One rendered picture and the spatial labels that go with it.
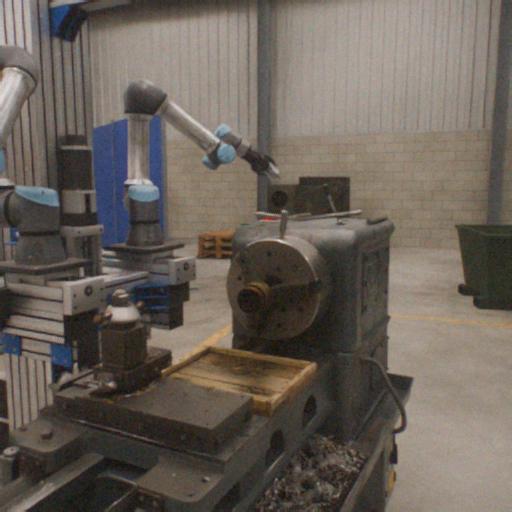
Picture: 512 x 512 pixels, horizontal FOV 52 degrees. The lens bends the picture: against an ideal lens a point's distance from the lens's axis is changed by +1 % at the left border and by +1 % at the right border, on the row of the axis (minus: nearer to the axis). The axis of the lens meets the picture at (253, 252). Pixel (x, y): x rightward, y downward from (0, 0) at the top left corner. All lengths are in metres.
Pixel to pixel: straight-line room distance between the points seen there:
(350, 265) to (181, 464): 0.88
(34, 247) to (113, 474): 0.79
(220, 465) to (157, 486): 0.11
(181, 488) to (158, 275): 1.16
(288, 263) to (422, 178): 10.11
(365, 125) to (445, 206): 2.41
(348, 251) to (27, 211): 0.98
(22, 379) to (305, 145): 10.36
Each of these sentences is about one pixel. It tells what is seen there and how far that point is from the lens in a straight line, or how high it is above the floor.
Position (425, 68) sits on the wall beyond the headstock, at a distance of 11.87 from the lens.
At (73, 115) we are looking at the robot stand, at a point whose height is 1.64.
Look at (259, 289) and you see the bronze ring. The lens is 1.47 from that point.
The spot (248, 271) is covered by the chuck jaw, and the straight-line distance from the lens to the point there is 1.54.
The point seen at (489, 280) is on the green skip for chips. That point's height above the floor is 0.35.
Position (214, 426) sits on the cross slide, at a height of 0.97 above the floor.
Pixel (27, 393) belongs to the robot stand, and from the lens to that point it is 2.17.
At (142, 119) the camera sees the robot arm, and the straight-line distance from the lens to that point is 2.20.
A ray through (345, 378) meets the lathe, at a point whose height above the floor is 0.78.
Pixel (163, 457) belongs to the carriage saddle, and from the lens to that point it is 1.06.
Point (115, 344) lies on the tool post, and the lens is 1.14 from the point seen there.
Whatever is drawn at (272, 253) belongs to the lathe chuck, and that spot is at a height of 1.19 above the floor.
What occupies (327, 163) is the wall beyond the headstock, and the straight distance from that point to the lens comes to 11.85.
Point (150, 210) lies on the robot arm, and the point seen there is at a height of 1.30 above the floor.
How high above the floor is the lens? 1.41
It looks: 8 degrees down
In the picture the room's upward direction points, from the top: straight up
